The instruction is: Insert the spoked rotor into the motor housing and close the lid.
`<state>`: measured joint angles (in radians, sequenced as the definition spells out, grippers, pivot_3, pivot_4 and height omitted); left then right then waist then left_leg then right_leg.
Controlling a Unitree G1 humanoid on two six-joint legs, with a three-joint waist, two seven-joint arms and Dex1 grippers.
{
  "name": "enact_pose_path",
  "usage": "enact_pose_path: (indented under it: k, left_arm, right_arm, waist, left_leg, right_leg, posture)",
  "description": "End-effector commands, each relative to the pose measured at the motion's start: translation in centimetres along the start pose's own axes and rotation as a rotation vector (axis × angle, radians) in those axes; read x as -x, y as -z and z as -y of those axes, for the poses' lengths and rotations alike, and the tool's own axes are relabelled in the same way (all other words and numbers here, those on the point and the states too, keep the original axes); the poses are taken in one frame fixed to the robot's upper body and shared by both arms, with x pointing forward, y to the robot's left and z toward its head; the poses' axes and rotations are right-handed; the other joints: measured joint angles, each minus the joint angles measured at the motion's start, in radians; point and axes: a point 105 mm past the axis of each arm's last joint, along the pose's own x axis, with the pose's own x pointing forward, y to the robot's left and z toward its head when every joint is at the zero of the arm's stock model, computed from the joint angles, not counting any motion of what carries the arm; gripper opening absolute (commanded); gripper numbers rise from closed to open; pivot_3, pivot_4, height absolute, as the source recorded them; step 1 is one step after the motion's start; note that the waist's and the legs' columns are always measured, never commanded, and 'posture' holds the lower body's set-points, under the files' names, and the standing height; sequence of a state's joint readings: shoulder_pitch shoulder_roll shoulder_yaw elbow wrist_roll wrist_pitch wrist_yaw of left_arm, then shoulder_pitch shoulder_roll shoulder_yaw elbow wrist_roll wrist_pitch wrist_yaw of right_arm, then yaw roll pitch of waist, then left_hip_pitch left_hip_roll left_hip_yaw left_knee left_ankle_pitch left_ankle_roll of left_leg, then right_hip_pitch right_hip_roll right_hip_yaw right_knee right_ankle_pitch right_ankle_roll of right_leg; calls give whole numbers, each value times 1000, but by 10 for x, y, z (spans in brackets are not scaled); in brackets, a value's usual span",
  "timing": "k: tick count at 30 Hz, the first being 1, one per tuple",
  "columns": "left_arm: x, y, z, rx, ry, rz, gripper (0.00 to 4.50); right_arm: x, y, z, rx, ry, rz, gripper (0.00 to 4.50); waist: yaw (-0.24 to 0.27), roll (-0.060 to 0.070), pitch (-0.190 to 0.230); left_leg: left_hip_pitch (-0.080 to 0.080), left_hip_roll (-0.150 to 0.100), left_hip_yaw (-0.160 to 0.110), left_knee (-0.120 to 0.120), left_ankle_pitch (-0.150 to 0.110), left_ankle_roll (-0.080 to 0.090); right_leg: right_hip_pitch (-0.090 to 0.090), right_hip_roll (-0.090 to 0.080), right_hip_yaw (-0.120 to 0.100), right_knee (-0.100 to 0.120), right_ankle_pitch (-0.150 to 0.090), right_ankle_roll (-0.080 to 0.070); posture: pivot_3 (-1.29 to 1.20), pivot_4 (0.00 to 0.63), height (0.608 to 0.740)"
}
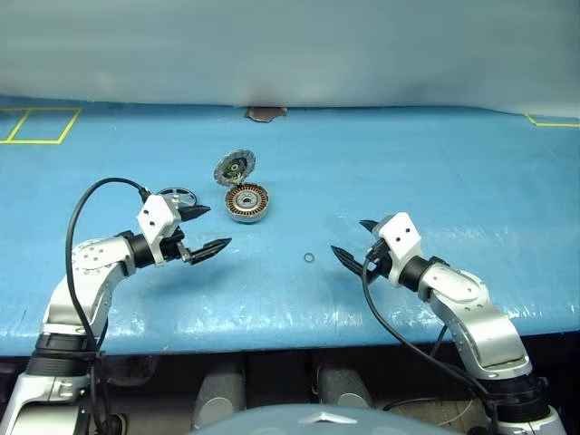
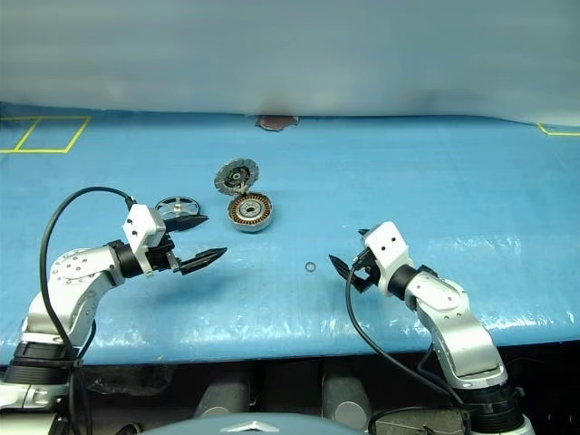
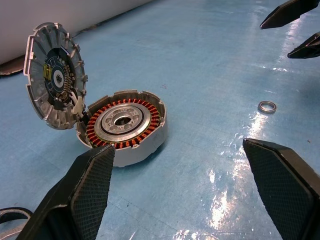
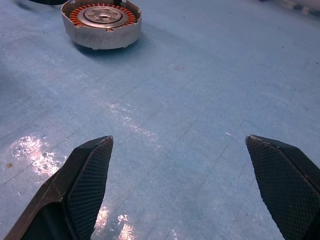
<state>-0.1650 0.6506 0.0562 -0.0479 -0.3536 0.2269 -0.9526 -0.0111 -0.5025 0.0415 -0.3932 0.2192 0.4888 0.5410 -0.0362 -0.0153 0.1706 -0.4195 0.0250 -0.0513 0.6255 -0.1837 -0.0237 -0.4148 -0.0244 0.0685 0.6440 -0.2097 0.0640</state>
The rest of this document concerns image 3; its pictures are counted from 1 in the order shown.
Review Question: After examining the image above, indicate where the silver motor cover with circuit board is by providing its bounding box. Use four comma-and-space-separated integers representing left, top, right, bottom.
23, 21, 89, 131

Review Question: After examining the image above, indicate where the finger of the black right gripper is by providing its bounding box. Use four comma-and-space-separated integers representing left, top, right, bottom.
259, 0, 320, 30
286, 31, 320, 60

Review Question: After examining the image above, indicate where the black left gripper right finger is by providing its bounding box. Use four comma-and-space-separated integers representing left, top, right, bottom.
242, 138, 320, 240

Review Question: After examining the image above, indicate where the white wire connector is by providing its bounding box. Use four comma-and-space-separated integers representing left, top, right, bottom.
70, 90, 87, 120

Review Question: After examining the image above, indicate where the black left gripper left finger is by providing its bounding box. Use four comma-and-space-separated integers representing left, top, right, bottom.
15, 143, 117, 240

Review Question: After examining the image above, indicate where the small silver bearing ring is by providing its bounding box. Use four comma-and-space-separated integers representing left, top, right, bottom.
257, 100, 277, 115

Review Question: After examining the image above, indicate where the silver motor housing with copper windings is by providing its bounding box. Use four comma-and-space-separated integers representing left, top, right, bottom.
75, 89, 168, 168

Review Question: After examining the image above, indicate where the black and silver ring part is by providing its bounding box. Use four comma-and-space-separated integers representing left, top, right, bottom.
0, 206, 35, 240

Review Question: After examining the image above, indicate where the white backdrop panel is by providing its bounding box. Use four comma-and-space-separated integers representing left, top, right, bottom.
0, 0, 153, 66

